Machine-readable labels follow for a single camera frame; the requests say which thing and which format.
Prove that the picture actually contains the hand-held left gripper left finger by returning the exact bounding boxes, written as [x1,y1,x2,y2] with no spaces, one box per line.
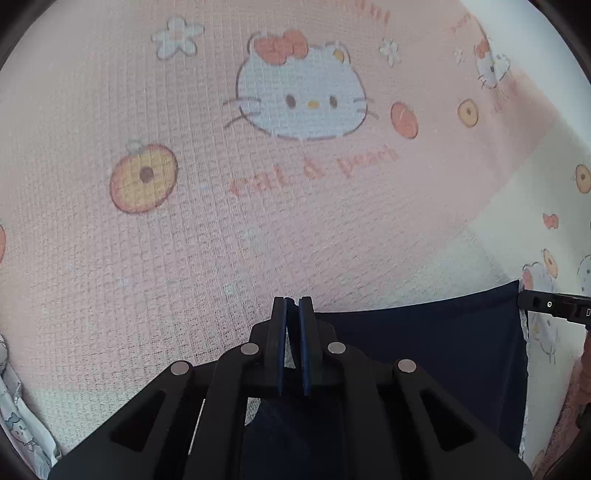
[47,296,295,480]

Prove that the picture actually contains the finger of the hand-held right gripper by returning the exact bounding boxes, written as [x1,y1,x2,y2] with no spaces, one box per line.
[517,289,581,320]

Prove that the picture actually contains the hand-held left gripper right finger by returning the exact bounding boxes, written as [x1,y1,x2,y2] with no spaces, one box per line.
[298,296,533,480]

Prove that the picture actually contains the navy striped shorts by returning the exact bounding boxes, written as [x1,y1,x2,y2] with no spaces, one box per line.
[240,279,530,480]

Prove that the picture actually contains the pink white printed blanket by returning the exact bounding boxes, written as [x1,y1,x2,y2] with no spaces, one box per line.
[0,0,591,480]

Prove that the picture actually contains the white cat print garment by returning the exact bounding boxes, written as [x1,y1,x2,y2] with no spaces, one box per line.
[0,332,61,468]

